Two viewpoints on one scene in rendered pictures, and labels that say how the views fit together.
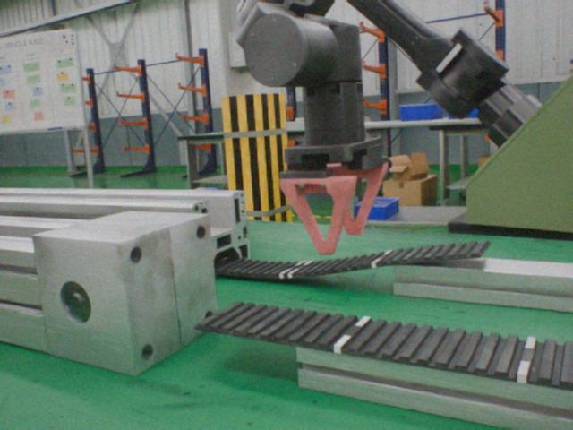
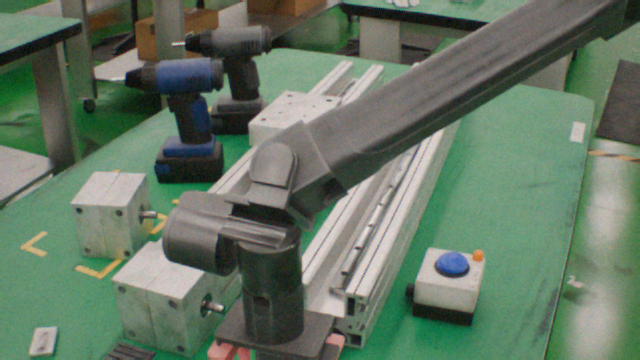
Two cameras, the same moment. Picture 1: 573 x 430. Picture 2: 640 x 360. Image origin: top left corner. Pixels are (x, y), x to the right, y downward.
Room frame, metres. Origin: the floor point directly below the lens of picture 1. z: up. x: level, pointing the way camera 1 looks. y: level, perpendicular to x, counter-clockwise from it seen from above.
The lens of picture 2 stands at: (0.49, -0.54, 1.34)
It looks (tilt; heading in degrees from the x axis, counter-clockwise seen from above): 28 degrees down; 80
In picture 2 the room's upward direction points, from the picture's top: straight up
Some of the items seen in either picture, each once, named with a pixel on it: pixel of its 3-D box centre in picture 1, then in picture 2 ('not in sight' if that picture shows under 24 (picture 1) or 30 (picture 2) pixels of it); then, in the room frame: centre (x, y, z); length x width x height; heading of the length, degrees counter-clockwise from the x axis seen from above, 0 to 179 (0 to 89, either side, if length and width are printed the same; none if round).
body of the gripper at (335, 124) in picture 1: (334, 123); (273, 310); (0.53, -0.06, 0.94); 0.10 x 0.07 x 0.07; 152
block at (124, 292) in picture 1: (141, 279); (177, 300); (0.43, 0.11, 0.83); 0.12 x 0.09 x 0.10; 150
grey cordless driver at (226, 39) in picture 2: not in sight; (223, 79); (0.53, 0.73, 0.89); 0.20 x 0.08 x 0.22; 172
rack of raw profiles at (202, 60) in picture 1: (132, 117); not in sight; (10.74, 2.61, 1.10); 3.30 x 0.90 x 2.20; 54
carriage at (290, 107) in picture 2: not in sight; (297, 127); (0.64, 0.50, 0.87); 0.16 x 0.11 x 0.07; 60
